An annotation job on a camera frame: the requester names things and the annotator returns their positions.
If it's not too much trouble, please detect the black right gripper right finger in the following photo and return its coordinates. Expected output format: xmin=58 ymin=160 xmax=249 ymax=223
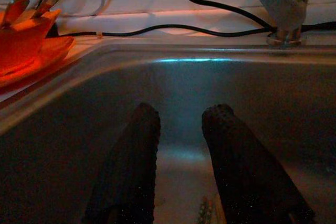
xmin=201 ymin=103 xmax=316 ymax=224

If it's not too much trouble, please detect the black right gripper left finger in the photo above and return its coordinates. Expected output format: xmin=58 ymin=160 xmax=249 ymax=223
xmin=83 ymin=102 xmax=161 ymax=224

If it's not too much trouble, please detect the dark steel kitchen sink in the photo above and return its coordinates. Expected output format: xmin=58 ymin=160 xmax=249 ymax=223
xmin=0 ymin=37 xmax=336 ymax=224

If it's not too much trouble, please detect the orange plastic bowl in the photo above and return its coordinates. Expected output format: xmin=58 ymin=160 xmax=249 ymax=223
xmin=0 ymin=0 xmax=76 ymax=91

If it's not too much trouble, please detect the chrome sink faucet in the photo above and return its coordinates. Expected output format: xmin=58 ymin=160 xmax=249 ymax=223
xmin=248 ymin=0 xmax=316 ymax=48

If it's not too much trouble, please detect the silver metal cutlery piece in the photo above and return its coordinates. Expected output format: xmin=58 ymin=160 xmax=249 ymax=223
xmin=34 ymin=0 xmax=63 ymax=19
xmin=1 ymin=0 xmax=30 ymax=28

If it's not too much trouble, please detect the black cable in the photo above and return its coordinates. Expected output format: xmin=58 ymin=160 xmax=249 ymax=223
xmin=56 ymin=21 xmax=336 ymax=38
xmin=173 ymin=0 xmax=275 ymax=30

